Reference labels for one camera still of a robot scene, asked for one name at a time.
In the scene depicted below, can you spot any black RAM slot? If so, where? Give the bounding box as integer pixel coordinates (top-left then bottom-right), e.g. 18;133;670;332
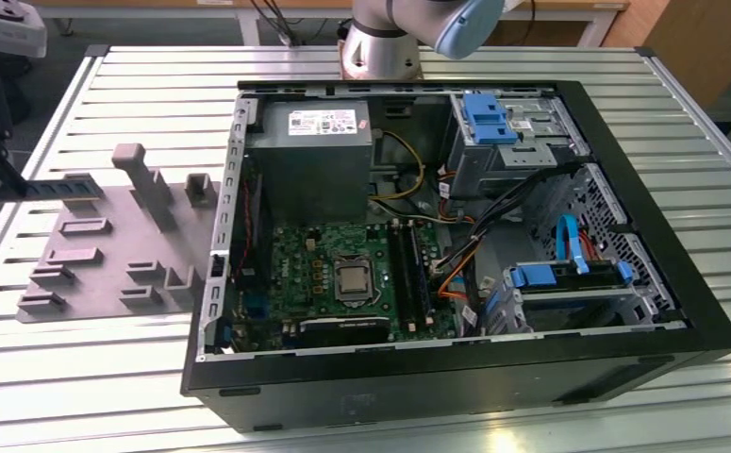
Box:
388;219;416;331

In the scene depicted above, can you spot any grey parts rack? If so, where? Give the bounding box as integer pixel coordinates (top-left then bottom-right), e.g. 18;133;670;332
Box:
14;143;223;326

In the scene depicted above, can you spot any grey power supply unit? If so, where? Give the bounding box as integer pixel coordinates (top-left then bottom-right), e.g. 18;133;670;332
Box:
243;96;376;223

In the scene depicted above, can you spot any green motherboard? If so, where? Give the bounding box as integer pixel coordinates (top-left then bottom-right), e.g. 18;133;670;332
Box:
232;217;467;353

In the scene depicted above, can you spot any silver CPU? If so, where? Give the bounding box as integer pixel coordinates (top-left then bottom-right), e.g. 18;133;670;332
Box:
337;267;369;294

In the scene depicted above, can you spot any CPU socket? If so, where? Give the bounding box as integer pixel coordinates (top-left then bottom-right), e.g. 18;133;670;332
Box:
328;253;384;310

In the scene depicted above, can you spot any black graphics card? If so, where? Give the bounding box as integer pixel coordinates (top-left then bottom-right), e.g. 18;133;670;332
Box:
293;315;392;349

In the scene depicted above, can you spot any blue drive bay latch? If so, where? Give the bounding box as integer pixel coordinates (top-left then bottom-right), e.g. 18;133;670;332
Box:
463;92;519;146

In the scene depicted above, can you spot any metal drive cage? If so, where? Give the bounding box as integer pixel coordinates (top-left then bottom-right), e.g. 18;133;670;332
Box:
445;92;592;199

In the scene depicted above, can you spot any hard disk in blue carrier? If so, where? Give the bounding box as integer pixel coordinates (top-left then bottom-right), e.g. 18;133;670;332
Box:
507;261;631;290

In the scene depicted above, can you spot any black PC case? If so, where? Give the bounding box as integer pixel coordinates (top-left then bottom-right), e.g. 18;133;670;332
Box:
179;78;731;433

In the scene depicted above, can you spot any metal disk bay cage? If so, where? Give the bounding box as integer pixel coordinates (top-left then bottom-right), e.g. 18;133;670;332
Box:
500;263;659;334

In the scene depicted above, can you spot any wooden cabinet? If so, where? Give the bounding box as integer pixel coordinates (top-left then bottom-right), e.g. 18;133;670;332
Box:
602;0;731;112

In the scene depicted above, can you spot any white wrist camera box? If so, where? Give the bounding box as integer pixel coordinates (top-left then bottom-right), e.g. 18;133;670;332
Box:
0;0;49;59

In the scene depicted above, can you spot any black wire mesh bin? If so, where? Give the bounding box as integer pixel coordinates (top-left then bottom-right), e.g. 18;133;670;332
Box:
0;46;33;128

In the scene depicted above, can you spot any red wire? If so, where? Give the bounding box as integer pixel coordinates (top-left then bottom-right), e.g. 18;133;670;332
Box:
241;178;259;251

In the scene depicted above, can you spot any hanging grey-tipped cable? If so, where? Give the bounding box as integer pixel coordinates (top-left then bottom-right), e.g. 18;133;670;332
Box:
251;0;297;47

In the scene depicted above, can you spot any yellow wire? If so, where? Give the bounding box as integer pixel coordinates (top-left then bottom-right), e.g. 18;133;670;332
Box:
367;130;427;202

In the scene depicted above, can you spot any orange wire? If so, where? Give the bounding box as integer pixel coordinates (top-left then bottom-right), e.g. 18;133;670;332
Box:
436;263;467;299

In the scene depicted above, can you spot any blue data wire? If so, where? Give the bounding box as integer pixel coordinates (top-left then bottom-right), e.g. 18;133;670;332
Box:
555;214;592;275

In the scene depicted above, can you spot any wooden desk white frame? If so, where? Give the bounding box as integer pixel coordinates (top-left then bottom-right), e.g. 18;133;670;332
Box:
42;0;631;48

